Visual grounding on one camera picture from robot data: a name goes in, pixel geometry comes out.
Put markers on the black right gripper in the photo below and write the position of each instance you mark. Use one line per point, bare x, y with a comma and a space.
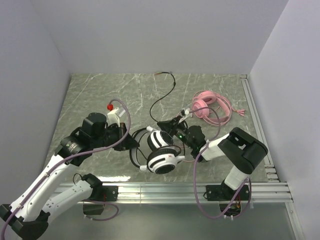
173, 125

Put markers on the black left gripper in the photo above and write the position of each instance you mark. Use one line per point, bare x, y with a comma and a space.
122, 135

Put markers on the white and black headphones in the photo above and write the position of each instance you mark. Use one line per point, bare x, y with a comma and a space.
164, 156

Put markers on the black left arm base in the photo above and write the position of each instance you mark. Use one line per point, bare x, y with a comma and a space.
105, 193

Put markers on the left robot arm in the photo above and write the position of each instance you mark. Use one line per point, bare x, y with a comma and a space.
30, 215

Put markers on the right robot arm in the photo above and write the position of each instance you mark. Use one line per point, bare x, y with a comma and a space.
243, 150

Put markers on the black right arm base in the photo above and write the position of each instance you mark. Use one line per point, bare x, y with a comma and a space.
223, 194

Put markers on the aluminium right side rail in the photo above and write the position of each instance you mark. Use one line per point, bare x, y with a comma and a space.
270, 169

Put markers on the aluminium rail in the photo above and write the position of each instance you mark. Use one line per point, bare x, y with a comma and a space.
183, 192
270, 169

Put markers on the aluminium front rail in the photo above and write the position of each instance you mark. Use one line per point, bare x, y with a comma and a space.
183, 192

